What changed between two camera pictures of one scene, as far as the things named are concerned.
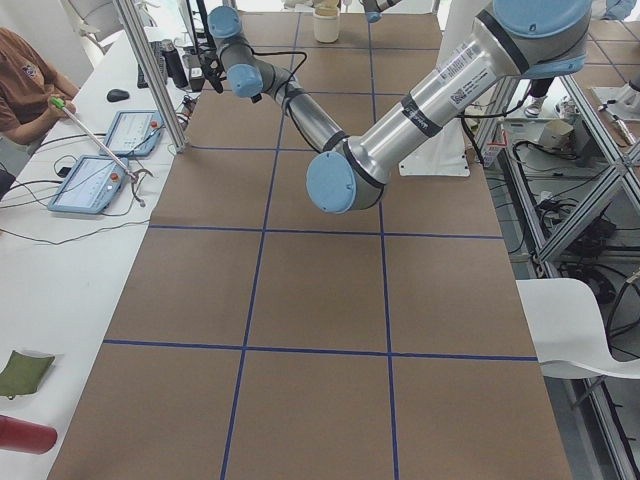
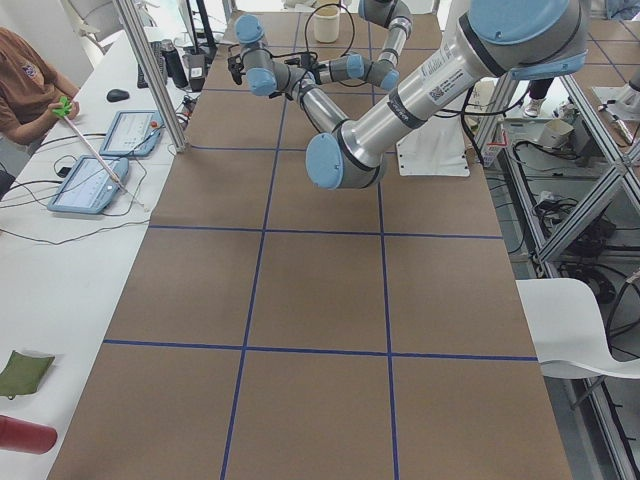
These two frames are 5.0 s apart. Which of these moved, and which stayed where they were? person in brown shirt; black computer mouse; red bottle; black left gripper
Moved: black left gripper
Stayed: red bottle; person in brown shirt; black computer mouse
